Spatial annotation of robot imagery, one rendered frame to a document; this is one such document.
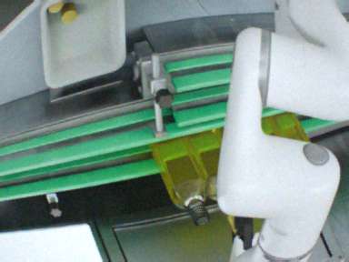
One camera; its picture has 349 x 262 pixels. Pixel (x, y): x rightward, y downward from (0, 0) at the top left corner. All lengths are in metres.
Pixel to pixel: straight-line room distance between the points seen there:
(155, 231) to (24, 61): 0.45
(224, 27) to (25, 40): 0.43
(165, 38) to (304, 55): 0.59
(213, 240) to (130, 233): 0.16
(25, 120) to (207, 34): 0.41
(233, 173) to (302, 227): 0.11
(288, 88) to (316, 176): 0.10
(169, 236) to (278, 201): 0.60
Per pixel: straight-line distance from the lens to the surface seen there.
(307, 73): 0.56
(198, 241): 1.11
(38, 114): 1.15
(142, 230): 1.14
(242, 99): 0.55
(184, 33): 1.14
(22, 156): 1.09
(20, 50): 1.15
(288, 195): 0.54
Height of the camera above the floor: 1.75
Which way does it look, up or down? 47 degrees down
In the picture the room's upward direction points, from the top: 155 degrees clockwise
